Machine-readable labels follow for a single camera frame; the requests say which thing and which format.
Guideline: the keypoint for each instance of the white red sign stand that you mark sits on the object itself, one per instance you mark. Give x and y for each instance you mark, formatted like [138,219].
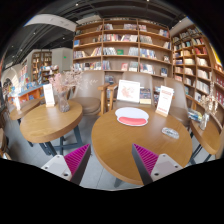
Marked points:
[164,102]

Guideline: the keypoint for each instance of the round wooden table front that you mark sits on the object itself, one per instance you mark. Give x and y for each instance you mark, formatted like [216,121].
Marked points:
[112,143]

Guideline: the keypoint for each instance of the glass vase dried flowers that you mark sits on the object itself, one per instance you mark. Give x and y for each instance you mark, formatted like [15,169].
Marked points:
[210,104]

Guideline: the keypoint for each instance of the white picture card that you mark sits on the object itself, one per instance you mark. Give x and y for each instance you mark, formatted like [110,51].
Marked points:
[128,91]

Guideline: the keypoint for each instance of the beige chair left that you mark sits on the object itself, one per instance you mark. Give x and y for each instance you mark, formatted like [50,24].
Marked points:
[91,94]

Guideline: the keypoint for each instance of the white sign on left table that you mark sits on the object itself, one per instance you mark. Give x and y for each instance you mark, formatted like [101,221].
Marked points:
[49,96]

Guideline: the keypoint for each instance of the distant wooden bookshelf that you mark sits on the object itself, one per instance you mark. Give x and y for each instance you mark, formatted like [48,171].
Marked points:
[42,67]

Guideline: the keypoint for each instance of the wooden bookshelf right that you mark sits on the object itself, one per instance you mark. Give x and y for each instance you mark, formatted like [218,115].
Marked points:
[197,65]

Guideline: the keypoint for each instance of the round wooden table right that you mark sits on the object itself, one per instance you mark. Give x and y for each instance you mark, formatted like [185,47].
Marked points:
[208,139]

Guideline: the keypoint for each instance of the round wooden table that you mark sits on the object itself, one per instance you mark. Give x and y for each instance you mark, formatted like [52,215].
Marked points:
[208,139]
[48,125]
[112,143]

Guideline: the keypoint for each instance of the round wooden table left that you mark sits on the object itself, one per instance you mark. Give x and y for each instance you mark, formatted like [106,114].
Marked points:
[48,125]

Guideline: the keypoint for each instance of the white and red mouse pad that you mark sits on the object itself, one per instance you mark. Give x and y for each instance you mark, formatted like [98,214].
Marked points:
[131,116]

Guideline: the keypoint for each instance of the large wooden bookshelf centre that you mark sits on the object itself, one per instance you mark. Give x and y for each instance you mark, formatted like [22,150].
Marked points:
[115,45]

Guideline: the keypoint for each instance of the beige chair centre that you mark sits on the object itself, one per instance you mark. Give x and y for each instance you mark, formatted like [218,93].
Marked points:
[145,81]

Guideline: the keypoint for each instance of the beige chair right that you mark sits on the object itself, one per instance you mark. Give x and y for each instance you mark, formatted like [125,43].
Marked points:
[178,108]

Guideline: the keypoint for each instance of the glass vase pink flowers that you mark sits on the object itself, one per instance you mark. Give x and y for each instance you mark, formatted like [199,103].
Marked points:
[62,83]

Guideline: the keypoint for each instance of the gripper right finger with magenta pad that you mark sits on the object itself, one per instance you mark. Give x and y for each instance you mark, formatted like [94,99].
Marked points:
[152,166]

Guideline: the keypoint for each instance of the small wooden table far left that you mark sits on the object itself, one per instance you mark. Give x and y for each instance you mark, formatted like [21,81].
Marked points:
[25,108]

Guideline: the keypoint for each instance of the beige chair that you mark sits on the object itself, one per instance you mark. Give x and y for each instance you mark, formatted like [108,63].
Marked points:
[145,81]
[91,94]
[178,108]

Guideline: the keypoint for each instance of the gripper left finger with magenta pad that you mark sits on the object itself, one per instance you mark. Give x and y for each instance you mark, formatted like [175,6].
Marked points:
[70,167]

